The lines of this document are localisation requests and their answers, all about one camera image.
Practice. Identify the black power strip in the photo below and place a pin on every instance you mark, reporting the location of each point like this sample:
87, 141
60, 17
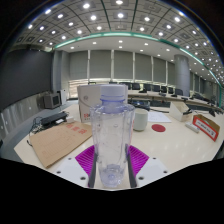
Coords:
53, 118

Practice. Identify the white remote control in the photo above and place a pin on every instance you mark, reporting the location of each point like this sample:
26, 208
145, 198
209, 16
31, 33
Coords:
192, 127

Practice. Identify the grey boxy monitor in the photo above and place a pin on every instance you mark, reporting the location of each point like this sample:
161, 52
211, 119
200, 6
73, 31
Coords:
51, 101

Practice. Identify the brown paper envelope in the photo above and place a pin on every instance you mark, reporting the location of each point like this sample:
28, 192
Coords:
56, 143

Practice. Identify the white printed paper sheet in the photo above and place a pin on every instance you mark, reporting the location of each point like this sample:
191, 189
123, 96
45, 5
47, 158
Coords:
159, 117

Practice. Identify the white desk organizer box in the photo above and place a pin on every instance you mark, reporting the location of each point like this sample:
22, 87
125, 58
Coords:
178, 112

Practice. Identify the clear plastic water bottle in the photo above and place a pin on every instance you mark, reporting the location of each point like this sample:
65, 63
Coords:
112, 133

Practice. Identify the white copy paper box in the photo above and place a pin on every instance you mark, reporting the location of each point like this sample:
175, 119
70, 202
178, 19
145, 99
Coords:
85, 100

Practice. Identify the long curved conference desk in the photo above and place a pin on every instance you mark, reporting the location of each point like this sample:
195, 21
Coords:
156, 96

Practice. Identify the white power adapter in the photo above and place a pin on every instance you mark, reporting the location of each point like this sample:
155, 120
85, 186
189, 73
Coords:
70, 119

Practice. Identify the red-sided cardboard box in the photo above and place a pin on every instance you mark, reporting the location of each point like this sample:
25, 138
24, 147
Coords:
206, 128

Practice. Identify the round ceiling lights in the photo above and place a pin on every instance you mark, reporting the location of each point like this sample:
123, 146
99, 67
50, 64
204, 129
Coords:
93, 17

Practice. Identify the flat round red coaster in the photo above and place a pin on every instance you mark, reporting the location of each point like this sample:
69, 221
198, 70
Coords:
158, 128

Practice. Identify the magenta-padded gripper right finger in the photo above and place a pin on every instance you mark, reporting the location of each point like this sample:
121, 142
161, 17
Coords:
138, 160

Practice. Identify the black desk console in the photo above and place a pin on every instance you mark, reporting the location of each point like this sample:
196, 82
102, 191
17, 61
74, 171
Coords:
141, 105

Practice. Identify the black office chairs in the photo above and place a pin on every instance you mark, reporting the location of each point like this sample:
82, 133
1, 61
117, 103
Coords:
146, 87

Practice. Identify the white ceramic mug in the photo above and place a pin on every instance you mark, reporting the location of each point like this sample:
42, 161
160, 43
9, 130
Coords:
141, 120

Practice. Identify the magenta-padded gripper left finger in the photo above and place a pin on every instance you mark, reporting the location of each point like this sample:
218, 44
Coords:
85, 160

